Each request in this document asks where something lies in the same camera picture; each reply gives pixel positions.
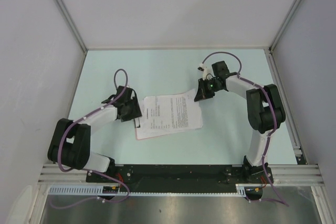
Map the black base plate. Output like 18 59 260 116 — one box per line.
86 164 274 194

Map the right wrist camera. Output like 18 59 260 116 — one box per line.
198 63 213 80

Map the printed form sheet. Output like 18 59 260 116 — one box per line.
140 89 203 134

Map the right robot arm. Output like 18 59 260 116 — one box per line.
194 61 286 183

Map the metal clipboard clip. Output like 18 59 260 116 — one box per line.
134 118 141 129

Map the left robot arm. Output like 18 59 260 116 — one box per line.
47 86 142 182

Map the white cable duct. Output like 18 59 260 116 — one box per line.
48 185 262 197

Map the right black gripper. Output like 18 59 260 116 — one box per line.
194 78 222 102

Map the pink clipboard folder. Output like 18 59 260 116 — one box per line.
135 122 171 140

